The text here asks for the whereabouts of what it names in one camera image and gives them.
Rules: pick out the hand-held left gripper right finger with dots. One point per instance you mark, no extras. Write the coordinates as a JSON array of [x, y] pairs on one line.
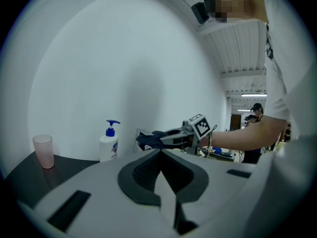
[[218, 190]]

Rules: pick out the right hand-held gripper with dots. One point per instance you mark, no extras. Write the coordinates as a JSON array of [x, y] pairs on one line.
[[200, 130]]

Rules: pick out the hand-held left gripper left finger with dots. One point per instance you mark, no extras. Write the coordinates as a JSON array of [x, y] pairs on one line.
[[104, 199]]

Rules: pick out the dark blue cloth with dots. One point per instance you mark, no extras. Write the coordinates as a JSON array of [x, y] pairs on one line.
[[151, 140]]

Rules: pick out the person's right forearm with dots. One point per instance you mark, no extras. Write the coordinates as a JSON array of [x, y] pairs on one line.
[[235, 139]]

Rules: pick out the white pump bottle blue cap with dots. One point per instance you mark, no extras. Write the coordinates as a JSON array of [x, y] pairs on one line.
[[108, 147]]

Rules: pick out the black marble vanity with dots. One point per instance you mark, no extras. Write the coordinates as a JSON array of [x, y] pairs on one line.
[[32, 180]]

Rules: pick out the pink plastic cup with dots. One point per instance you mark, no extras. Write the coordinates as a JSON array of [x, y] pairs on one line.
[[44, 150]]

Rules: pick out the ceiling strip light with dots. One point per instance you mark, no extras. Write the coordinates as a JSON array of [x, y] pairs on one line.
[[253, 95]]

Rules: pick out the person's white shirt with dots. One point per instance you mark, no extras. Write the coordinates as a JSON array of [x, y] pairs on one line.
[[294, 71]]

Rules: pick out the person's head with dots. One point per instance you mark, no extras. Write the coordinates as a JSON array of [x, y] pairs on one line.
[[237, 1]]

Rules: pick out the black head camera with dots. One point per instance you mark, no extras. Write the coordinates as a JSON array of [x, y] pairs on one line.
[[200, 12]]

